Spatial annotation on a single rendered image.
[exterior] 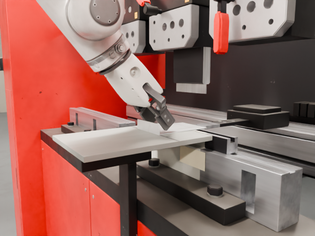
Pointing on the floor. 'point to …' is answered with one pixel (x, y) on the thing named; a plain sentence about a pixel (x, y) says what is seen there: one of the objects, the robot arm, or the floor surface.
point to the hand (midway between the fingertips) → (157, 118)
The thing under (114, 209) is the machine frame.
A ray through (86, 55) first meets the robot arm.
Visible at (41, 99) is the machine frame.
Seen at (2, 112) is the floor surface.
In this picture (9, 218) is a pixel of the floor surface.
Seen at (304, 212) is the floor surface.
